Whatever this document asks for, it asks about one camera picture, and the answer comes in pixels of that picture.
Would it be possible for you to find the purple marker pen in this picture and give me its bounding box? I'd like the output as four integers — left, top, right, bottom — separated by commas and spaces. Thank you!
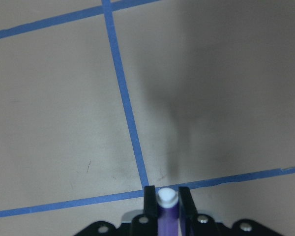
156, 187, 179, 236

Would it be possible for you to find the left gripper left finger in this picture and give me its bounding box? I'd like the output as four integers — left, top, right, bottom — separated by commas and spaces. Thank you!
130, 185, 158, 236

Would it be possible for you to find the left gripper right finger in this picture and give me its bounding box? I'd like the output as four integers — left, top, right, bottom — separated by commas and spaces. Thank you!
178, 187, 219, 236

